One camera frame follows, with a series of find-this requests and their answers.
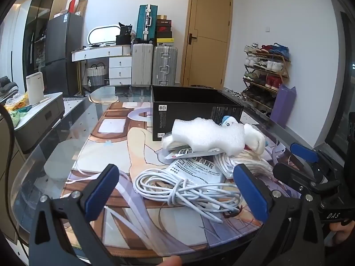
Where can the teal suitcase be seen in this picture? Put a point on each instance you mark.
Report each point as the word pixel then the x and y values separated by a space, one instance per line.
pixel 147 22

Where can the black refrigerator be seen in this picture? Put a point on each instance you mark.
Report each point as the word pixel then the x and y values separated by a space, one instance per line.
pixel 62 52

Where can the purple bag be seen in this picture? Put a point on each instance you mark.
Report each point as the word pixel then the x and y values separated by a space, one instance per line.
pixel 283 105

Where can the white foam sheet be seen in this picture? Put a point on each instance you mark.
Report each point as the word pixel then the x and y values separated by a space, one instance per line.
pixel 205 135

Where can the person's right hand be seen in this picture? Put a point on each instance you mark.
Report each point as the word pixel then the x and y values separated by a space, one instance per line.
pixel 342 232

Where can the dark glass cabinet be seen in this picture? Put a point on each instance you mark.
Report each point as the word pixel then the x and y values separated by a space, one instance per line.
pixel 38 19

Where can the printed desk mat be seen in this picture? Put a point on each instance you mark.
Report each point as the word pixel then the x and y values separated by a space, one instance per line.
pixel 116 141

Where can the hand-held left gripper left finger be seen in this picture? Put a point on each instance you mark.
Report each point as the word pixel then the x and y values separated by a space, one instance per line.
pixel 102 191

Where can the colourful snack bags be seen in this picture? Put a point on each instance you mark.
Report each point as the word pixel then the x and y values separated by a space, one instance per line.
pixel 16 108

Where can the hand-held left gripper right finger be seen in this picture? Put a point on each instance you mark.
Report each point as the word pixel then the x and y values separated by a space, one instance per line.
pixel 249 191

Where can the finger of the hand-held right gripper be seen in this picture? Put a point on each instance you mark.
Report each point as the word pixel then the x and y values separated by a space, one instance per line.
pixel 291 176
pixel 303 152

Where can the white suitcase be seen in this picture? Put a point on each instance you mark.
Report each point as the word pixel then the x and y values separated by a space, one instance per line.
pixel 142 63

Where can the white appliance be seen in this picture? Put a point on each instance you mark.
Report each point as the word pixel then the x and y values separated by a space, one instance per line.
pixel 35 88

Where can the red box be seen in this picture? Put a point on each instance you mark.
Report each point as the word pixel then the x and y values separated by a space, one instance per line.
pixel 73 5

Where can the black bag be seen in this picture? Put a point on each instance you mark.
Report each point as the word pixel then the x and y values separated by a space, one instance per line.
pixel 124 34

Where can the person's left hand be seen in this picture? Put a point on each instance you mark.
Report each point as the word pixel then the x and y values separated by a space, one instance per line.
pixel 172 261

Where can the white vanity desk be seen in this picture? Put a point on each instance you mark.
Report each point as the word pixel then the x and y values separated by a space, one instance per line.
pixel 111 61

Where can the grey side cabinet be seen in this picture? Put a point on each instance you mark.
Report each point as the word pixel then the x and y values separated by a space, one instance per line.
pixel 38 122

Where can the oval mirror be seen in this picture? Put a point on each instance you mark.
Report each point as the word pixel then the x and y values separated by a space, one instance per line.
pixel 104 35

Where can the stack of shoe boxes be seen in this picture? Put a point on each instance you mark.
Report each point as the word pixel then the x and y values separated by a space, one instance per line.
pixel 164 30

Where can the woven basket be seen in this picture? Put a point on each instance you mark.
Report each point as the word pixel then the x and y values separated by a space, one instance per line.
pixel 96 76

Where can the shoes on floor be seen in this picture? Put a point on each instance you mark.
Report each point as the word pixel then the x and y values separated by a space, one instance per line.
pixel 233 92

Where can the small plush toy blue cap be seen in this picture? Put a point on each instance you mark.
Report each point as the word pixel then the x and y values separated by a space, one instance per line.
pixel 228 121

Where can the wooden door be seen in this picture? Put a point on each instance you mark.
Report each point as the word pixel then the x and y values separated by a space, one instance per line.
pixel 208 36

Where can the silver suitcase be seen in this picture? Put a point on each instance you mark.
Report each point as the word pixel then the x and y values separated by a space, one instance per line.
pixel 165 66

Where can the shoe rack with shoes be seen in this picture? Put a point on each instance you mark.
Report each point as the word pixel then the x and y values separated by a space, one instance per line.
pixel 263 74

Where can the brown cardboard box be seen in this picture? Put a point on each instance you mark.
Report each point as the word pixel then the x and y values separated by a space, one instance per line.
pixel 82 7

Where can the black cardboard box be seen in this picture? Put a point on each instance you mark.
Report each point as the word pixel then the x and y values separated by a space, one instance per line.
pixel 183 110

